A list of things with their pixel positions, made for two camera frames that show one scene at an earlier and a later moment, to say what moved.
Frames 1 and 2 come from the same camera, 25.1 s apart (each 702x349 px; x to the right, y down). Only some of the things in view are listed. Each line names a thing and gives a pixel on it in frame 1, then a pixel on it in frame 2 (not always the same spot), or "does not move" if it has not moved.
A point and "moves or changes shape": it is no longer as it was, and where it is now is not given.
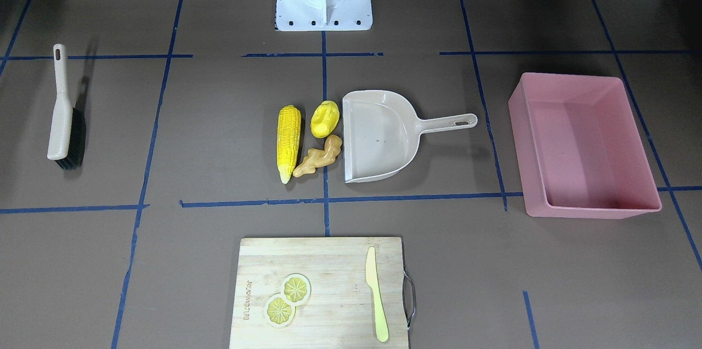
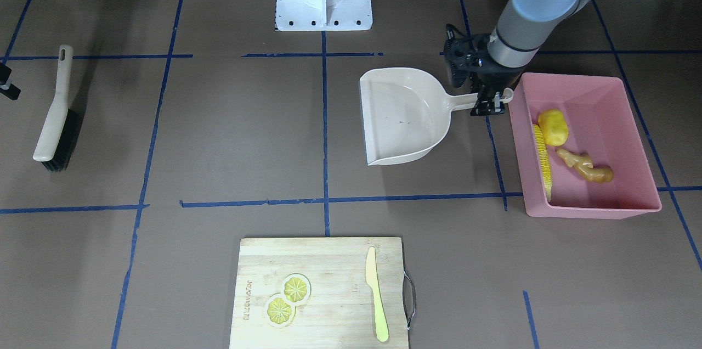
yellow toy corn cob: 289,135 to 543,162
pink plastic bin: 581,150 does not move
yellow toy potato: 324,119 to 555,128
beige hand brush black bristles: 67,140 moves or changes shape
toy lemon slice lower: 278,312 does not move
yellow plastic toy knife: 372,280 does not move
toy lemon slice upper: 295,288 does not move
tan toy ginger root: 316,158 to 584,166
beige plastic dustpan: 381,131 to 406,111
